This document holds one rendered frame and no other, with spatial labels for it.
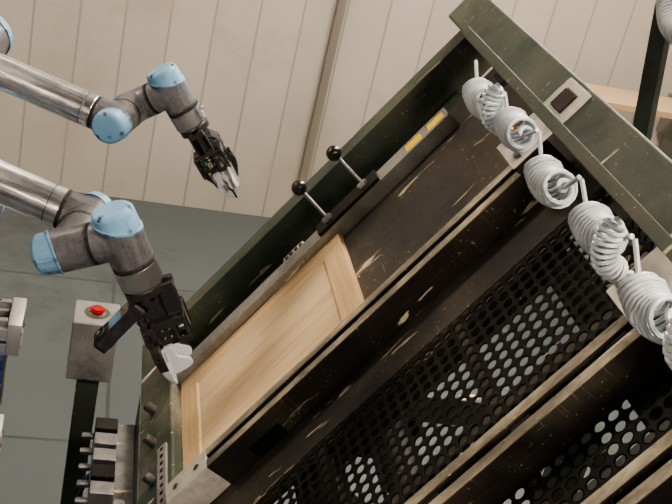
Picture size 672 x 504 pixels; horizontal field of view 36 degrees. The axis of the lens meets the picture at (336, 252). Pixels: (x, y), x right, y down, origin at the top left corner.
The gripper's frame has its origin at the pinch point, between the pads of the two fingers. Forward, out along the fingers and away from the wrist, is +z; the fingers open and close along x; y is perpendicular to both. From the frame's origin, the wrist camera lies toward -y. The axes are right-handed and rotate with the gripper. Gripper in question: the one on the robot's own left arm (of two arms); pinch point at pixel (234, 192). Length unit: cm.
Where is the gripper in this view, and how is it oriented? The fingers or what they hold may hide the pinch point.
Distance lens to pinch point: 254.6
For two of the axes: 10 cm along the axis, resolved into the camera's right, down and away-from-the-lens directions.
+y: 1.3, 4.3, -8.9
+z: 4.4, 7.8, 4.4
